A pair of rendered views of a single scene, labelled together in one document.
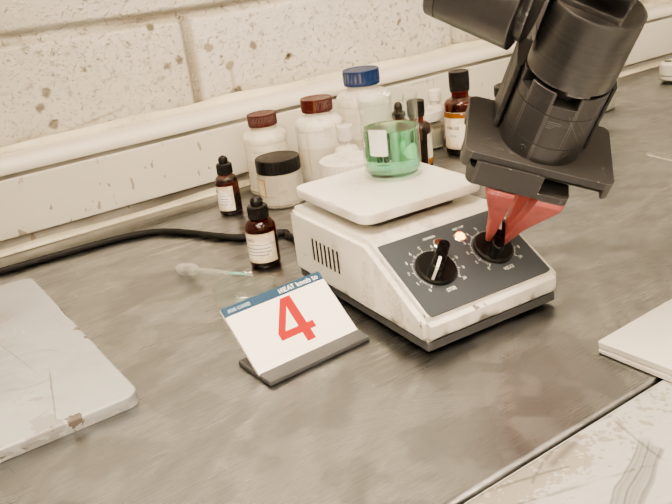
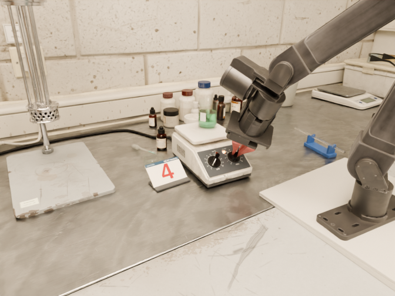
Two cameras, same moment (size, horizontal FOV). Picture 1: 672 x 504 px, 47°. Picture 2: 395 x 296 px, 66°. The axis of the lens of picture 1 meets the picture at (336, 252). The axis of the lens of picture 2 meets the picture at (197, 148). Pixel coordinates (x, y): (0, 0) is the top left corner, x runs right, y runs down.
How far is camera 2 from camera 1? 0.15 m
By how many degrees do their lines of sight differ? 4
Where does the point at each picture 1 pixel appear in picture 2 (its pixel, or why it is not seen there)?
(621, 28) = (275, 103)
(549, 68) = (254, 110)
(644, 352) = (271, 198)
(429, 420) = (203, 209)
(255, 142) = (164, 103)
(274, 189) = (168, 121)
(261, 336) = (156, 175)
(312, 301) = (174, 165)
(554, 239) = (257, 154)
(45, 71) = (95, 69)
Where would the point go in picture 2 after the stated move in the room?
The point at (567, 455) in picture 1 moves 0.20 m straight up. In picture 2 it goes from (240, 226) to (250, 128)
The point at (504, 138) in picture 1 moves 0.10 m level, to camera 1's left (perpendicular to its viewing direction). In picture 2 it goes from (239, 126) to (193, 125)
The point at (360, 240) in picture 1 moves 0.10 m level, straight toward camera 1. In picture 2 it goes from (191, 148) to (190, 168)
